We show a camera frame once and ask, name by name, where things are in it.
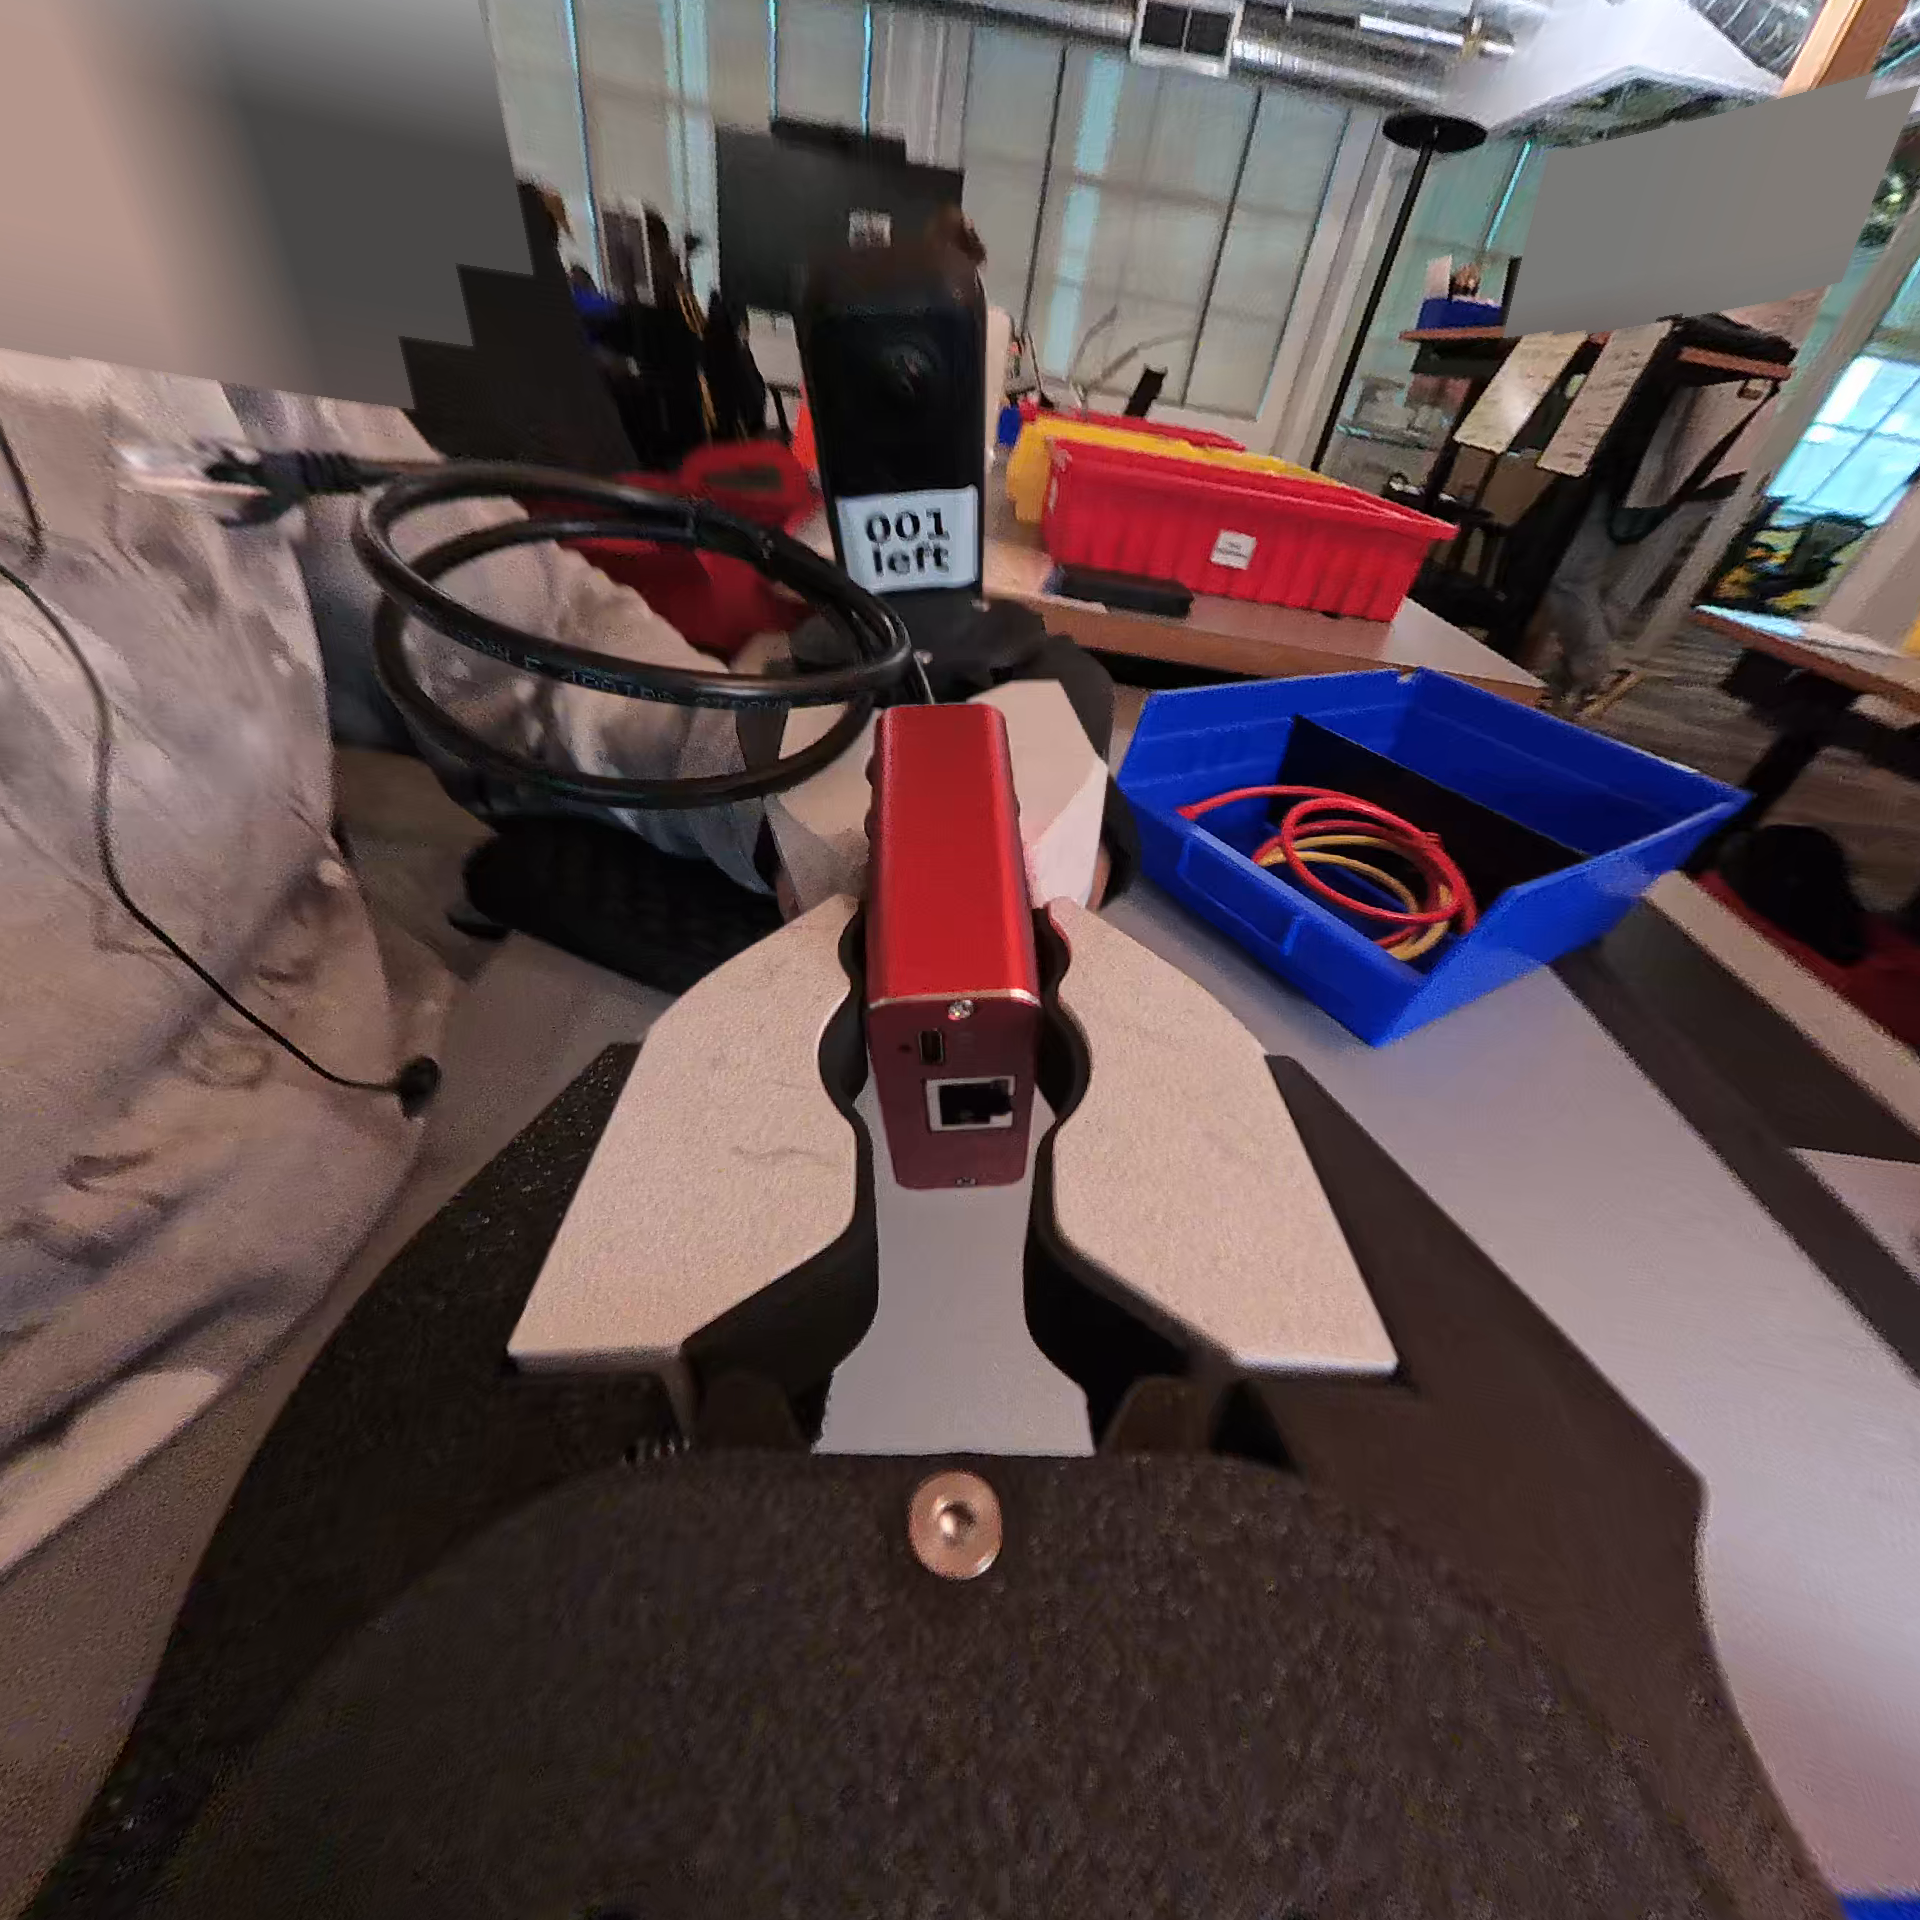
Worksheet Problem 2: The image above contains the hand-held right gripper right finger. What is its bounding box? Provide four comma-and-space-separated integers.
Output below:
1029, 897, 1404, 1377

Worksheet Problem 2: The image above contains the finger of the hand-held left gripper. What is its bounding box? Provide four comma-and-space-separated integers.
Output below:
762, 704, 876, 922
968, 680, 1115, 912

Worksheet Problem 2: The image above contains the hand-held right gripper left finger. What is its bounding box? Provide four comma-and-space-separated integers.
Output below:
508, 897, 878, 1373

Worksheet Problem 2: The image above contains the red metal ethernet adapter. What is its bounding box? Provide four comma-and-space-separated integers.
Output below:
861, 701, 1046, 1191

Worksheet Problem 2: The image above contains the red ethernet cable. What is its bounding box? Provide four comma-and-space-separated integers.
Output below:
1174, 785, 1482, 945

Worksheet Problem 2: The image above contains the black ethernet cable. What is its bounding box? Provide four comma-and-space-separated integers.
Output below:
116, 439, 921, 817

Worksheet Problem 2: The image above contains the person's left forearm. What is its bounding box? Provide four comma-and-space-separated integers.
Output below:
292, 497, 782, 895

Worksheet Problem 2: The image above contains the yellow plastic tray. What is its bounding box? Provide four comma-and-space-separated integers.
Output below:
1001, 412, 1291, 528

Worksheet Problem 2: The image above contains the black monitor screen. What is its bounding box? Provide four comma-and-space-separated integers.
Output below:
717, 128, 964, 319

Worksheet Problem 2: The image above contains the black flat case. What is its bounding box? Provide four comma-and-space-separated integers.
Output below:
1046, 564, 1198, 619

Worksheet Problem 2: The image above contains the red tote bag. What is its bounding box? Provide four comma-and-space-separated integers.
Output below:
566, 439, 825, 650

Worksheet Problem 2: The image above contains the red plastic tray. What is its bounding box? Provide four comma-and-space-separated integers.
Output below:
1043, 435, 1461, 623

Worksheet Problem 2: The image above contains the black bin divider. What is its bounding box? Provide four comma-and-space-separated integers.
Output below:
1288, 713, 1596, 911

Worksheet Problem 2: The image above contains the black floor lamp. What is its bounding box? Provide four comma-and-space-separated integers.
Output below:
1310, 111, 1491, 472

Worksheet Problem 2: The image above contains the person's torso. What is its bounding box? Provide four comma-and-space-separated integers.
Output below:
0, 348, 460, 1577

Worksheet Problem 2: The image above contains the black and red bag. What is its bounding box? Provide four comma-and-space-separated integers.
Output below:
1696, 824, 1920, 1010

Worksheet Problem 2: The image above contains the wooden office desk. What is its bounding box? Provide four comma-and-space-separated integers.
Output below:
1686, 599, 1920, 819

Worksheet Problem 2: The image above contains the standing desk with hanging papers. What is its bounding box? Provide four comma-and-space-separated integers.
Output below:
1401, 306, 1795, 497

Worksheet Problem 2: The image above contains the black lavalier microphone cable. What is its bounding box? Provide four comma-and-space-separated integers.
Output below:
0, 428, 445, 1124

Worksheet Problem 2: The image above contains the yellow ethernet cable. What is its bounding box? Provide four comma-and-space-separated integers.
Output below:
1248, 843, 1470, 964

